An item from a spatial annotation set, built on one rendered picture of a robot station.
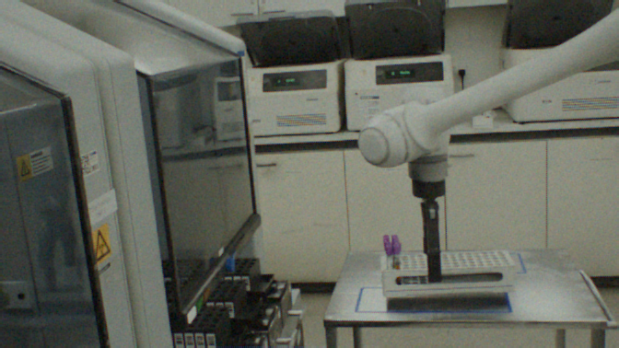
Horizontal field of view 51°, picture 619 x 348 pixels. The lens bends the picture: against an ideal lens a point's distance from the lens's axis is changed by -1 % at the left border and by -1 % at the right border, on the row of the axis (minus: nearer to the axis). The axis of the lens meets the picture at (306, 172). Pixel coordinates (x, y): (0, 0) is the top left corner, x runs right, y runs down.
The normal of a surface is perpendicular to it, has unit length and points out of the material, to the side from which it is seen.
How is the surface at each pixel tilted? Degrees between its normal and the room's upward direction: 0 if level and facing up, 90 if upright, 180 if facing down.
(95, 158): 90
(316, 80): 59
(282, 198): 90
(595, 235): 90
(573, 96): 90
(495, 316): 0
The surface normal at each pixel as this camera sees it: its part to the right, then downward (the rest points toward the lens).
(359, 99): -0.14, 0.22
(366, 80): -0.16, -0.31
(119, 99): 0.99, -0.04
